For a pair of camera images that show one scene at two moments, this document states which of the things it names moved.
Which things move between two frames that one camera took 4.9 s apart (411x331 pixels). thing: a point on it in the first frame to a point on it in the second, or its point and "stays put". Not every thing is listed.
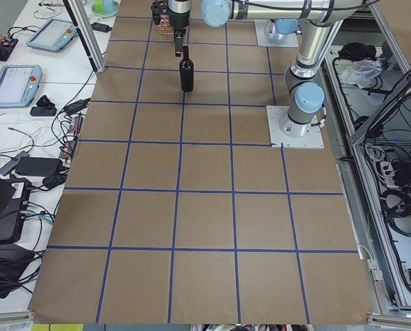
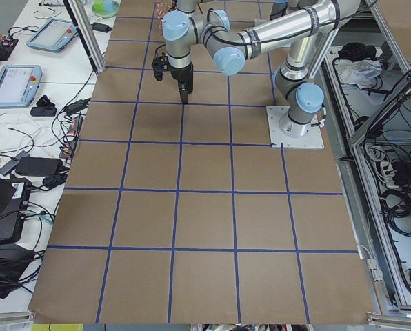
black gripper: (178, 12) to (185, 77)
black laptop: (5, 206) stays put
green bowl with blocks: (105, 8) stays put
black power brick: (38, 166) stays put
